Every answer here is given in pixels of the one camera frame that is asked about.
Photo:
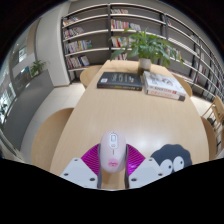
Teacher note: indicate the grey bookshelf unit with books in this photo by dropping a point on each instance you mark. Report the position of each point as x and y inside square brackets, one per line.
[90, 36]

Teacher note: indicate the black hardcover book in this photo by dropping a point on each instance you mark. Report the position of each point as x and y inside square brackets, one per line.
[120, 80]

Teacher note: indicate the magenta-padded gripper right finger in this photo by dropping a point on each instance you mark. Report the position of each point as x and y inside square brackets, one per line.
[146, 171]

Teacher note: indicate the white illustrated book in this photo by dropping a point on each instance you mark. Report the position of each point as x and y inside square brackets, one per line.
[161, 81]

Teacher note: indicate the light wooden round-back chair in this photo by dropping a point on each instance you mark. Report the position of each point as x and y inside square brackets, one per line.
[50, 136]
[88, 73]
[187, 87]
[210, 136]

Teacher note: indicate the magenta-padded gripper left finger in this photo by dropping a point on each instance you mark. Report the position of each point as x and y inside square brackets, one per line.
[78, 171]

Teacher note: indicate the black cartoon face mouse pad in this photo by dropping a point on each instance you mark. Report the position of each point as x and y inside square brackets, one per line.
[171, 152]

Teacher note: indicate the potted green plant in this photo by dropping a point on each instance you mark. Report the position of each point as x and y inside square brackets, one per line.
[146, 45]

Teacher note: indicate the wooden frame chair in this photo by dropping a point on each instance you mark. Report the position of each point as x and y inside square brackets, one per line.
[215, 111]

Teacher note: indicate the small green background plant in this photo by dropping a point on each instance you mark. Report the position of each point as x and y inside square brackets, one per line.
[37, 67]

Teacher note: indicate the pink computer mouse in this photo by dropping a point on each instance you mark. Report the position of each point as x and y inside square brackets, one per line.
[113, 153]

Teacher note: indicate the red and white book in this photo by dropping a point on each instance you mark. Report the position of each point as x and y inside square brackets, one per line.
[165, 93]

